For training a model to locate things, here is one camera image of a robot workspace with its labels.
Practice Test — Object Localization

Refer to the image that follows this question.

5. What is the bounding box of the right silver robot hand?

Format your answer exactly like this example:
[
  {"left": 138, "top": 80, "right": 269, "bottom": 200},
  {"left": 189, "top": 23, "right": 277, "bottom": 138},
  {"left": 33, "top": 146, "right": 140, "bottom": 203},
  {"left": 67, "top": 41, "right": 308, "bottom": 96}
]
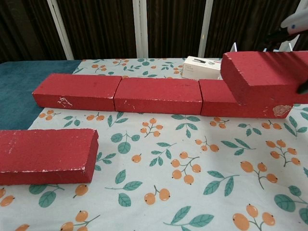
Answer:
[{"left": 263, "top": 6, "right": 308, "bottom": 95}]

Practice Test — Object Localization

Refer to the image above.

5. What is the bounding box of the red brick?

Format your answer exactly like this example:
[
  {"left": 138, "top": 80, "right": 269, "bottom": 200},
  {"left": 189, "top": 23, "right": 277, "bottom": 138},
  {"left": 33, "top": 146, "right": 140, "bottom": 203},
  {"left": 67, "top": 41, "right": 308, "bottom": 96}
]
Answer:
[
  {"left": 199, "top": 79, "right": 295, "bottom": 119},
  {"left": 114, "top": 77, "right": 203, "bottom": 116},
  {"left": 32, "top": 74, "right": 122, "bottom": 112},
  {"left": 220, "top": 51, "right": 308, "bottom": 105},
  {"left": 0, "top": 128, "right": 100, "bottom": 186}
]

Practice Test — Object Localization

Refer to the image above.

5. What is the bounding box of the white stapler box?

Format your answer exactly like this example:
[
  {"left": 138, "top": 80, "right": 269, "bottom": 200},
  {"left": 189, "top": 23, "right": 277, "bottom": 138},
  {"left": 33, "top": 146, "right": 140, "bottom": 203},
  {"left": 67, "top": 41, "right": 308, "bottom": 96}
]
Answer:
[{"left": 181, "top": 56, "right": 223, "bottom": 80}]

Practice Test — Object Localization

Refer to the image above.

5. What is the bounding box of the floral print tablecloth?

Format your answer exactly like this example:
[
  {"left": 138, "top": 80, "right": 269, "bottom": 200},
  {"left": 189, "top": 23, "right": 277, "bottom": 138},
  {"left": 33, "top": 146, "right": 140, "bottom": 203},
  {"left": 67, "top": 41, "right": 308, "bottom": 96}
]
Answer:
[{"left": 0, "top": 57, "right": 308, "bottom": 231}]

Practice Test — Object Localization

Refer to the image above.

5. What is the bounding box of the blue felt table cover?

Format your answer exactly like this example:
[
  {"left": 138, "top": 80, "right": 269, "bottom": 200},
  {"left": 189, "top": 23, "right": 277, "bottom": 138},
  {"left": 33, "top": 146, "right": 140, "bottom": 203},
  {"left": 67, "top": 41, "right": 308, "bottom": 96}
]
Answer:
[{"left": 0, "top": 60, "right": 82, "bottom": 130}]

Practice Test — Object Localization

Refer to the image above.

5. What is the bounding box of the white partition frame post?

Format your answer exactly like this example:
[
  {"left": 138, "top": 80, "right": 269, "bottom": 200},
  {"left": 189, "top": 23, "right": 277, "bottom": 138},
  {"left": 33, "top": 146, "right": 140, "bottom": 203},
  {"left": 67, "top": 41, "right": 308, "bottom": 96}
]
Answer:
[
  {"left": 132, "top": 0, "right": 149, "bottom": 58},
  {"left": 47, "top": 0, "right": 74, "bottom": 60},
  {"left": 197, "top": 0, "right": 215, "bottom": 58}
]

